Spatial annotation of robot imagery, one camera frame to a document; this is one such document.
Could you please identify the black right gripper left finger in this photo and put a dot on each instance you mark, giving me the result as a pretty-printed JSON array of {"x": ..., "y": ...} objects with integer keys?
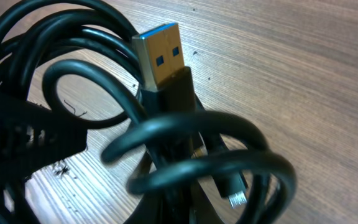
[{"x": 32, "y": 137}]

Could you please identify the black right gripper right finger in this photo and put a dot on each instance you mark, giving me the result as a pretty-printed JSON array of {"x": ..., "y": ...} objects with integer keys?
[{"x": 173, "y": 194}]

